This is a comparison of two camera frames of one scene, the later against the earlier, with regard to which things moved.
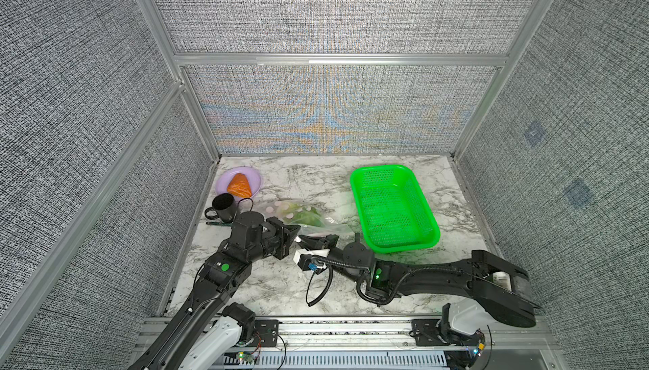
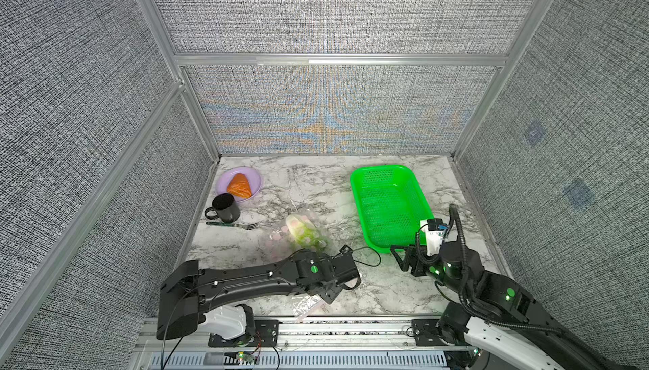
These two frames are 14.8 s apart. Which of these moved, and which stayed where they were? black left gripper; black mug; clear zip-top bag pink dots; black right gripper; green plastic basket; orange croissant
Moved: black right gripper; black left gripper; clear zip-top bag pink dots
Stayed: green plastic basket; orange croissant; black mug
